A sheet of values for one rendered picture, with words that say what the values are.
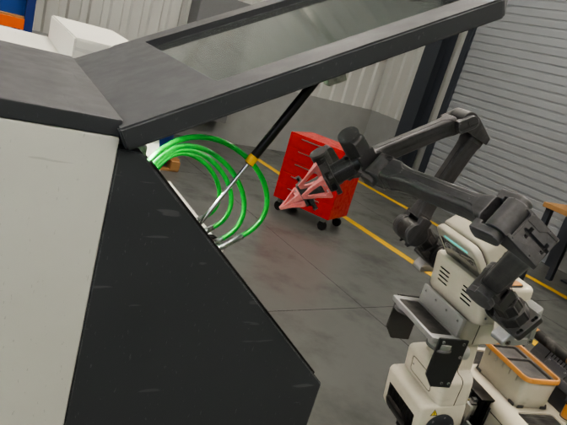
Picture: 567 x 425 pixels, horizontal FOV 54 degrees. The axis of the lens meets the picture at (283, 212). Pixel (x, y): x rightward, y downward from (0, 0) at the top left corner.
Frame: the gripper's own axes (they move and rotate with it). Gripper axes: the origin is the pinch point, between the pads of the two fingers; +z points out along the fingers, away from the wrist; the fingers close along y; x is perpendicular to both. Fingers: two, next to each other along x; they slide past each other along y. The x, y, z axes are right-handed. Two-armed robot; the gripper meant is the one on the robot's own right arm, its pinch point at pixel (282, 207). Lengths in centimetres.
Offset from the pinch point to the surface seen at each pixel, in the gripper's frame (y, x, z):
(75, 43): 67, -8, 26
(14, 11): 127, -484, 131
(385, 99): -244, -770, -258
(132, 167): 45, 60, 19
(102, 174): 47, 61, 24
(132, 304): 23, 59, 34
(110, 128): 52, 61, 18
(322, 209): -176, -359, -38
